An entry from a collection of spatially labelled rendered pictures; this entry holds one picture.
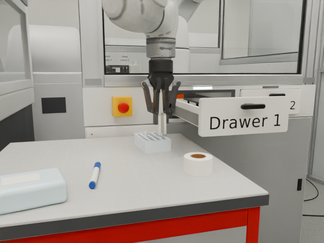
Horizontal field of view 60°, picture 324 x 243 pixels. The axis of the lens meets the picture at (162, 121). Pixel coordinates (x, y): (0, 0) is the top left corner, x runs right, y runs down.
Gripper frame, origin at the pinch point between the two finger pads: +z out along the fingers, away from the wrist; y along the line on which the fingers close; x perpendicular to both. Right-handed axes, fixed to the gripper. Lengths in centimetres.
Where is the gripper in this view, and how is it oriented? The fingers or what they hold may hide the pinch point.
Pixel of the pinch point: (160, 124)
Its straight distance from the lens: 89.6
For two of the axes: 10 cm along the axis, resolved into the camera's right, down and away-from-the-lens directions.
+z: 0.0, 9.8, 1.8
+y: 9.3, -0.6, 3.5
